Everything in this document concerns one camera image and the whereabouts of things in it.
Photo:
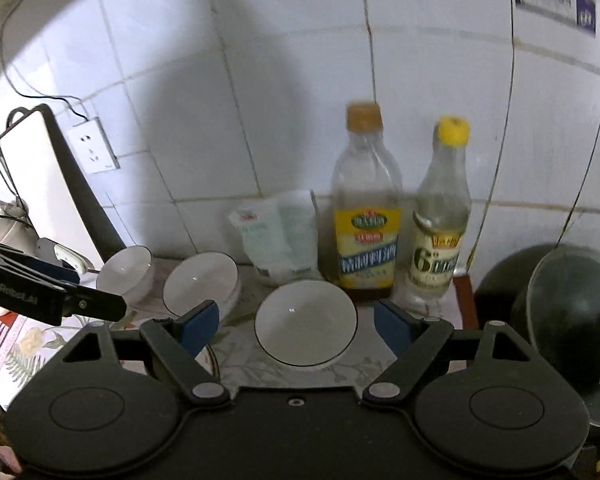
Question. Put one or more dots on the large white plate black rim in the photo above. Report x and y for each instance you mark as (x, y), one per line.
(214, 360)

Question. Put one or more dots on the wall sticker label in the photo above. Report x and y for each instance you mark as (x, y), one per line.
(552, 2)

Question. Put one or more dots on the oil bottle yellow label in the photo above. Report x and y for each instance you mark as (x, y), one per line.
(365, 220)

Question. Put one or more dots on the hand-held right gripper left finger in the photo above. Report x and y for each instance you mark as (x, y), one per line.
(200, 327)

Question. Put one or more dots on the white rice cooker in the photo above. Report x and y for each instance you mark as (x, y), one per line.
(2, 227)

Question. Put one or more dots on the white wall socket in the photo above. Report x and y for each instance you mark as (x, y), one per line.
(92, 145)

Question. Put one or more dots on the glass wok lid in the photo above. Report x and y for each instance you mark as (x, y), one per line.
(565, 330)

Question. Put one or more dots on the white ribbed bowl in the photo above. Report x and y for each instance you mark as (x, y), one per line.
(200, 280)
(125, 272)
(305, 320)

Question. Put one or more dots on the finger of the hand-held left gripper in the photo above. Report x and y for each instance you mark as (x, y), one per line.
(35, 262)
(97, 305)

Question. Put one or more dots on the floral tablecloth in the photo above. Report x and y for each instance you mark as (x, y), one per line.
(25, 345)

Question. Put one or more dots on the clear plastic salt bag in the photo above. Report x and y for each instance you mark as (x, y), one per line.
(280, 235)

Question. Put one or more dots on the white cutting board dark frame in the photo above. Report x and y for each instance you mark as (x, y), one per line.
(45, 180)

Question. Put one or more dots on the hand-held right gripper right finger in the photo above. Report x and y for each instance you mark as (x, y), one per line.
(392, 322)

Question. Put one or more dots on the clear vinegar bottle yellow cap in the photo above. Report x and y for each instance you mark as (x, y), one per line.
(437, 240)

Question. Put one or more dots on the black wok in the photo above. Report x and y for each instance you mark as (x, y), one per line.
(495, 285)

